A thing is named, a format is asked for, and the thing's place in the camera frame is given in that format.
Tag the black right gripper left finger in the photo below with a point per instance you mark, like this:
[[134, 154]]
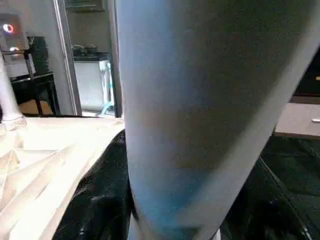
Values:
[[97, 195]]

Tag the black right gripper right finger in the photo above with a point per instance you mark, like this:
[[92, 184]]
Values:
[[265, 200]]

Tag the white plastic table top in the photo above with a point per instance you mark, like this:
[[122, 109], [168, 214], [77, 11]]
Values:
[[40, 160]]

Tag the white plastic table leg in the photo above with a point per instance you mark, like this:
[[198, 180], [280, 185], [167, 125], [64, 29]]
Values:
[[7, 95], [200, 110]]

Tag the black work mat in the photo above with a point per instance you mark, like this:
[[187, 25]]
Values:
[[295, 170]]

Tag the teal and white mop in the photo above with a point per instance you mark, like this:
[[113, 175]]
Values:
[[107, 90]]

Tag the white storage box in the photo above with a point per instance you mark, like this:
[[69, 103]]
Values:
[[92, 85]]

